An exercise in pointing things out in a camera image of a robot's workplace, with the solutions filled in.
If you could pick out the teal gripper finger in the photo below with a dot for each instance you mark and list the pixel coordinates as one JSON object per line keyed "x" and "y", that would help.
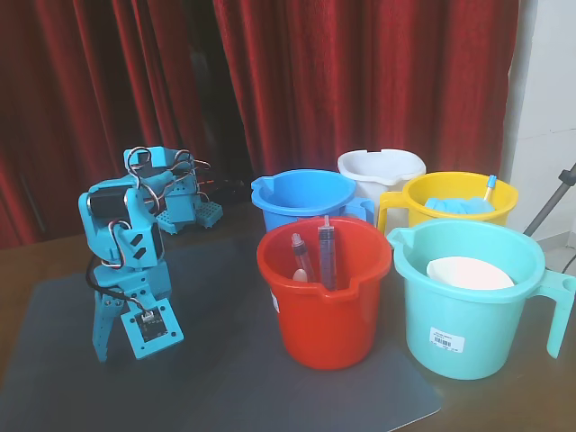
{"x": 101, "y": 328}

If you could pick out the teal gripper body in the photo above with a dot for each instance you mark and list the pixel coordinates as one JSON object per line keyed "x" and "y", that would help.
{"x": 145, "y": 284}

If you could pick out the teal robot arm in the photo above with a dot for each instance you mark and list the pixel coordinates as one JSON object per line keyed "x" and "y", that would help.
{"x": 96, "y": 229}

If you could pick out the teal perforated block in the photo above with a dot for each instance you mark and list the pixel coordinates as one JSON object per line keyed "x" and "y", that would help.
{"x": 210, "y": 215}

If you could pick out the dark grey rubber mat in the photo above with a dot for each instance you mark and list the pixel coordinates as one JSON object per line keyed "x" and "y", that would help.
{"x": 216, "y": 360}

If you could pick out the small white oval item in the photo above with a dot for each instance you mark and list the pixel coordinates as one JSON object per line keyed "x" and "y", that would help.
{"x": 300, "y": 275}

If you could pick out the small syringe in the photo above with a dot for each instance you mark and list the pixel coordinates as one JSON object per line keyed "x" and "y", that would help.
{"x": 298, "y": 254}

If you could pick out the blue plastic mug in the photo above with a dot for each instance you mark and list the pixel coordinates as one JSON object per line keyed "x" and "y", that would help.
{"x": 288, "y": 211}

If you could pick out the red plastic bucket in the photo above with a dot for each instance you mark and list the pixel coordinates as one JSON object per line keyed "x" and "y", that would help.
{"x": 324, "y": 324}

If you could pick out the large syringe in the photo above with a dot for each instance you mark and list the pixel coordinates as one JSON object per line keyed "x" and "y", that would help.
{"x": 327, "y": 256}

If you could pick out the white plastic bucket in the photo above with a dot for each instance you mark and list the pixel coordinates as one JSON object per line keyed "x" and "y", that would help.
{"x": 364, "y": 180}

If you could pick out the red curtain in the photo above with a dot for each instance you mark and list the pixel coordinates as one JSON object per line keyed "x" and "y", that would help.
{"x": 360, "y": 90}

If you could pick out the teal plastic mug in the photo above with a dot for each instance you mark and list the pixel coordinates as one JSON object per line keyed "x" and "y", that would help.
{"x": 450, "y": 315}

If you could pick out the blue crumpled glove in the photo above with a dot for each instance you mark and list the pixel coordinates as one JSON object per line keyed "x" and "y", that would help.
{"x": 454, "y": 204}

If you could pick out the yellow plastic mug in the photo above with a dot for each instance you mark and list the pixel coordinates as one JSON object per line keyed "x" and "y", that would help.
{"x": 450, "y": 180}

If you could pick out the white item in teal mug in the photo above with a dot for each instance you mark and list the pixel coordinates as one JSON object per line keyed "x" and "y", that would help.
{"x": 472, "y": 274}

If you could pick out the yellow dropper with blue tip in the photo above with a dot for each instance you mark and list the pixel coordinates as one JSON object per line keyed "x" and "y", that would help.
{"x": 490, "y": 184}

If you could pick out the tripod leg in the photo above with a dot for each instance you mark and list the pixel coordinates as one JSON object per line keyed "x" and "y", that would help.
{"x": 551, "y": 200}

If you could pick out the teal camera mount with board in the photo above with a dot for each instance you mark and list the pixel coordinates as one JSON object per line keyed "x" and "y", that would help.
{"x": 153, "y": 328}

